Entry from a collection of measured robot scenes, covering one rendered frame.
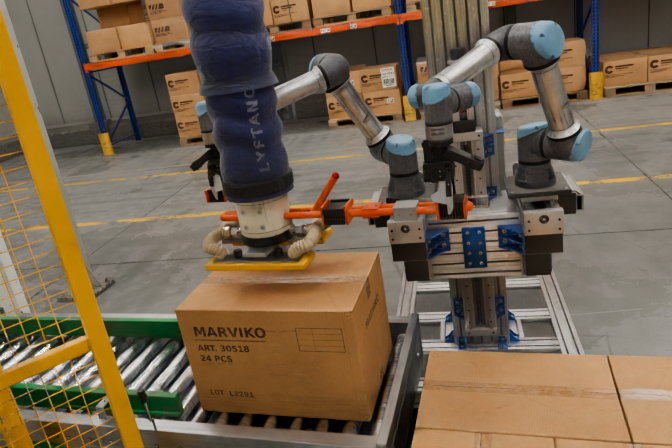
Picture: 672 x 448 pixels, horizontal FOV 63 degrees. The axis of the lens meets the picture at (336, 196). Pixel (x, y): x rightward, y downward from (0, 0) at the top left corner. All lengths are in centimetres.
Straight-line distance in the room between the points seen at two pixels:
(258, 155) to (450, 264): 101
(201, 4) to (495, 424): 147
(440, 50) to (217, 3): 99
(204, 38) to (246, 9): 14
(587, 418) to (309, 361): 83
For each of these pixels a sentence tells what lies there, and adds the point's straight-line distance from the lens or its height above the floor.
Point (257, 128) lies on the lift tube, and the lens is 164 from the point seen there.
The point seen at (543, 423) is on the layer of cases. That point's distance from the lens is 186.
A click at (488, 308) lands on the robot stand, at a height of 47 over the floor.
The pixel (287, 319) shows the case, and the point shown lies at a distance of 173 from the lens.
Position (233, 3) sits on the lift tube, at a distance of 161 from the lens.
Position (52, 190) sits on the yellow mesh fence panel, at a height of 145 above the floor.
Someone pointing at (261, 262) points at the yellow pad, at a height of 108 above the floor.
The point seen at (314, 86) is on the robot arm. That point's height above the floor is 153.
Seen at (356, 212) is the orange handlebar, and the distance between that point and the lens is 167.
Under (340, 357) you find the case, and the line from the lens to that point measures 175.
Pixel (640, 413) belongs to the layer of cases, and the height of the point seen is 54.
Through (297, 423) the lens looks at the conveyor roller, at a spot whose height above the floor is 55.
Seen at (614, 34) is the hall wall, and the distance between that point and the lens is 1039.
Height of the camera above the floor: 177
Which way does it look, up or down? 18 degrees down
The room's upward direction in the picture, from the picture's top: 9 degrees counter-clockwise
